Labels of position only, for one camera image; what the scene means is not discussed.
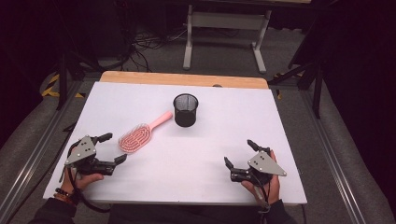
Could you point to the yellow black hazard tape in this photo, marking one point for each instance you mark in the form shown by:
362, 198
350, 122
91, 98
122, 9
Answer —
49, 88

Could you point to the person's dark-clothed body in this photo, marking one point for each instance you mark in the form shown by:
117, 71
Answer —
183, 214

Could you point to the person's left hand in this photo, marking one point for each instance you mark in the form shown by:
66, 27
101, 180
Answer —
84, 180

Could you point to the black mesh pen holder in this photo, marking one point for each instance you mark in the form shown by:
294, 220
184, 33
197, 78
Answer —
185, 116

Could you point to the grey metal table frame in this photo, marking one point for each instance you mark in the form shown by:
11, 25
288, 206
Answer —
227, 21

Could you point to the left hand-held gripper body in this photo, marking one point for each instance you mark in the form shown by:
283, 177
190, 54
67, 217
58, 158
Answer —
81, 151

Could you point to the black metal stand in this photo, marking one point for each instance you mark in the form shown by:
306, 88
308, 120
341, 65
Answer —
316, 81
63, 81

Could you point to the person's right hand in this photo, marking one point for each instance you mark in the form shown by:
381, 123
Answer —
274, 189

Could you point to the pink hairbrush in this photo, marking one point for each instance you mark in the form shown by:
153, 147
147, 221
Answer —
135, 141

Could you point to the aluminium floor rail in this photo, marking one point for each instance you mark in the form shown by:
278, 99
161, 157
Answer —
333, 155
34, 155

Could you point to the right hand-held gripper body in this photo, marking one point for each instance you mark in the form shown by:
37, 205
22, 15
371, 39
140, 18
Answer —
264, 165

